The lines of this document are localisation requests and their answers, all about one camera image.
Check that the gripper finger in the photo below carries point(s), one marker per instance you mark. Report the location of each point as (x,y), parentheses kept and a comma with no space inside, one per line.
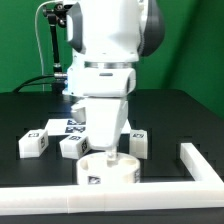
(111,155)

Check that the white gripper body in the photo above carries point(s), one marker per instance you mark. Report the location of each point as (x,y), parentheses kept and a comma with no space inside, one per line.
(105,119)

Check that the white round stool seat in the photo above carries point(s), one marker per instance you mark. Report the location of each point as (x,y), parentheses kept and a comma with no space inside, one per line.
(96,168)

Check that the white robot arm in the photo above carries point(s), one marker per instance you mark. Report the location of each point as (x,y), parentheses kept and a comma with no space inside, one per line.
(108,37)

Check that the white marker sheet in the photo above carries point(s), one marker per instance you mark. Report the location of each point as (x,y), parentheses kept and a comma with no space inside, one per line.
(56,127)

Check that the white L-shaped fence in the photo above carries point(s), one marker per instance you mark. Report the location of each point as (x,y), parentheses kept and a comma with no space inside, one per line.
(205,190)

